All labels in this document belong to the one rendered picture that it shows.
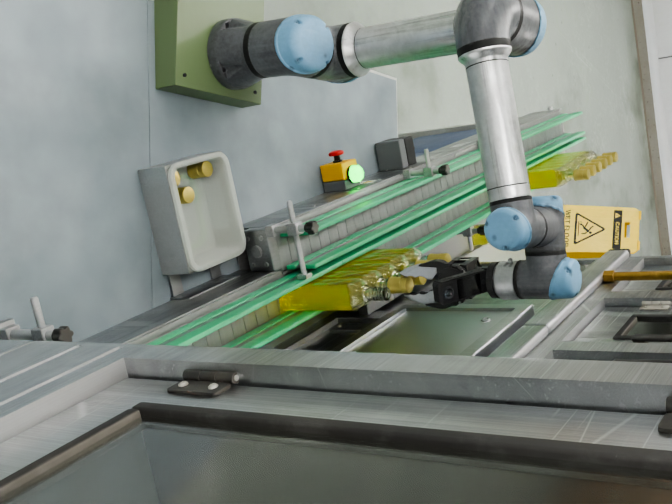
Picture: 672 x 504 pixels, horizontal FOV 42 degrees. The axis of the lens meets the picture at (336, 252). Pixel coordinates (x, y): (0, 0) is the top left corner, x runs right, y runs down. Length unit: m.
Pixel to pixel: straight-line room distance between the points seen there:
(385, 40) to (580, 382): 1.30
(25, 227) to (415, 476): 1.18
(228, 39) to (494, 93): 0.61
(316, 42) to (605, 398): 1.32
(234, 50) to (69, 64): 0.35
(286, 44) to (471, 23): 0.40
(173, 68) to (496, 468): 1.40
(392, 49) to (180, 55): 0.43
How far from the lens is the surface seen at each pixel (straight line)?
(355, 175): 2.20
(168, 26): 1.86
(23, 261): 1.62
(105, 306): 1.72
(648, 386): 0.58
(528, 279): 1.65
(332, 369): 0.69
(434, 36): 1.76
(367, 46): 1.84
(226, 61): 1.87
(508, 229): 1.50
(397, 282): 1.79
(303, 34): 1.78
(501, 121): 1.54
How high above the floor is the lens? 2.09
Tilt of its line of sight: 36 degrees down
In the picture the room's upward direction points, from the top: 87 degrees clockwise
